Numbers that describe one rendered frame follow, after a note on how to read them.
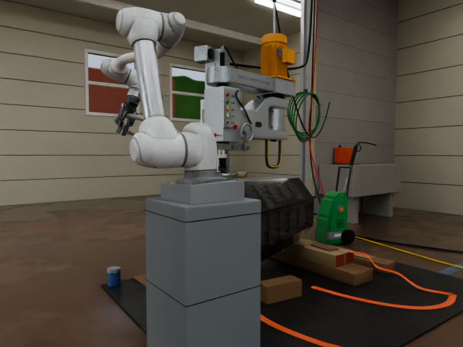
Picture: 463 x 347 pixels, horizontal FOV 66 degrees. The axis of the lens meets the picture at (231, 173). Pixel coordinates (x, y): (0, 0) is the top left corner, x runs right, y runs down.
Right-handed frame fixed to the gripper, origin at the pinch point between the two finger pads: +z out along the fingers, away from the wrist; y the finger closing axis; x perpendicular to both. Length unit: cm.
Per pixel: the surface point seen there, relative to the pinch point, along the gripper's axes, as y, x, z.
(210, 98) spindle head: 64, -7, -56
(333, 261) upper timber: 155, -103, 37
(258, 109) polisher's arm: 101, -30, -67
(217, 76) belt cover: 55, -14, -70
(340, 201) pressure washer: 255, -75, -35
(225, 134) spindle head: 73, -24, -31
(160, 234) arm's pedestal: -15, -64, 54
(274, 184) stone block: 119, -53, -9
